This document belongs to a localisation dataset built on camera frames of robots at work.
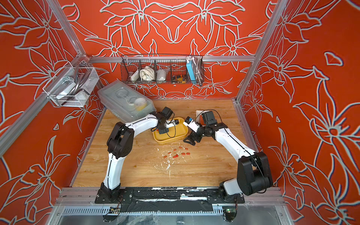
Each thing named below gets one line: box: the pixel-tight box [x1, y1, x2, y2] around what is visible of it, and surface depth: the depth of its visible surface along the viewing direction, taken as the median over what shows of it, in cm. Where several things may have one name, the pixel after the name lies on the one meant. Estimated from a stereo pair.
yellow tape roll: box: [134, 97, 148, 111], surface depth 96 cm
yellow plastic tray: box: [152, 117, 189, 144], surface depth 93 cm
